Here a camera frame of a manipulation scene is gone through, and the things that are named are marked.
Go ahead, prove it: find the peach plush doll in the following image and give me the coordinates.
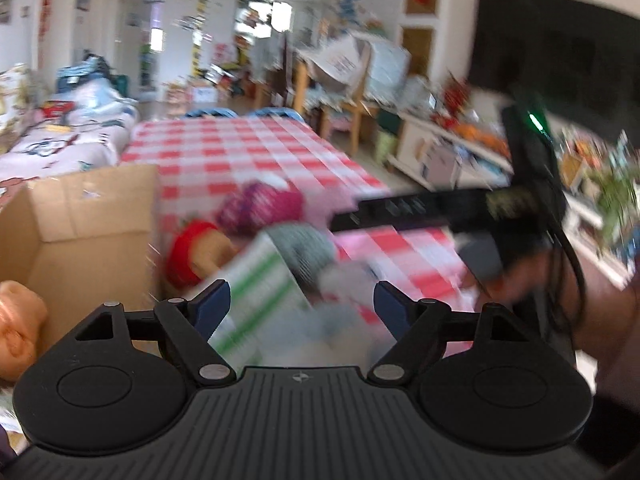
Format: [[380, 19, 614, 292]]
[[0, 280, 49, 386]]

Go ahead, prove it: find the wooden chair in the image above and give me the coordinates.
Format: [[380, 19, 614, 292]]
[[292, 57, 383, 157]]

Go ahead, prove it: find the grey knit hat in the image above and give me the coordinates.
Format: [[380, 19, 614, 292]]
[[262, 222, 337, 287]]

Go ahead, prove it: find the red checked tablecloth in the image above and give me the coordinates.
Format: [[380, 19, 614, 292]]
[[117, 112, 482, 361]]

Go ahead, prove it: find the black cable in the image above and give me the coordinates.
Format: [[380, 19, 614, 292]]
[[547, 220, 590, 333]]

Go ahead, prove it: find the person's right hand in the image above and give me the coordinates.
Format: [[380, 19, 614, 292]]
[[479, 246, 578, 313]]

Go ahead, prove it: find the sofa with printed sheet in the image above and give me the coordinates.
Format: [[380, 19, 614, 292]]
[[0, 62, 142, 211]]

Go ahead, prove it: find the floral sofa cushion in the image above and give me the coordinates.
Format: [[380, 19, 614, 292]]
[[0, 62, 32, 157]]

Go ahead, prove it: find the person's right forearm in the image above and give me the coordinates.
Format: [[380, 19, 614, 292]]
[[570, 255, 640, 480]]

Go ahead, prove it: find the black television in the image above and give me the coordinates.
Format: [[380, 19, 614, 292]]
[[467, 0, 640, 111]]

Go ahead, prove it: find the open white cardboard box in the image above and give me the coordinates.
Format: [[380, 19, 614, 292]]
[[302, 31, 413, 102]]

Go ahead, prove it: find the giraffe height chart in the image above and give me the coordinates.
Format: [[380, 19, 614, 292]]
[[190, 0, 215, 78]]

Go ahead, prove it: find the teal and white plush toy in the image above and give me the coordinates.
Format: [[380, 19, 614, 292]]
[[300, 260, 397, 367]]

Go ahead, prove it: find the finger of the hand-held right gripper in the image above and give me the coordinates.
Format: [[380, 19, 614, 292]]
[[329, 209, 453, 235]]

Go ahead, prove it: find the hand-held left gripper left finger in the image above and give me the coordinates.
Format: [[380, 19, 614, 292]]
[[74, 279, 237, 387]]

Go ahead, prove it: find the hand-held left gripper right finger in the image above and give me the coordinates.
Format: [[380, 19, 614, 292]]
[[367, 280, 527, 387]]

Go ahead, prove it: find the pile of bags on sofa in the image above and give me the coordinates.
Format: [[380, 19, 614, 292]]
[[54, 52, 140, 113]]

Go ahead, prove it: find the capybara plush with red hat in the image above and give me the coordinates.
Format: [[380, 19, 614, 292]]
[[165, 219, 242, 292]]

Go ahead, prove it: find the blue chair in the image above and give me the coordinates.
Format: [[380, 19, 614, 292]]
[[182, 107, 241, 119], [250, 107, 303, 120]]

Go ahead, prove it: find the white television cabinet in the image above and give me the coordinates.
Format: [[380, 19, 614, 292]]
[[387, 109, 640, 288]]

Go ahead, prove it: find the green potted plant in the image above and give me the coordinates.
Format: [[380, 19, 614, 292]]
[[592, 157, 640, 253]]

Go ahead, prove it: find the green striped white pack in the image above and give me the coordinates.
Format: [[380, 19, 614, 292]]
[[182, 234, 314, 368]]

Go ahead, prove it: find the magenta knit hat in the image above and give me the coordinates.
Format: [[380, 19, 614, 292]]
[[215, 175, 307, 237]]

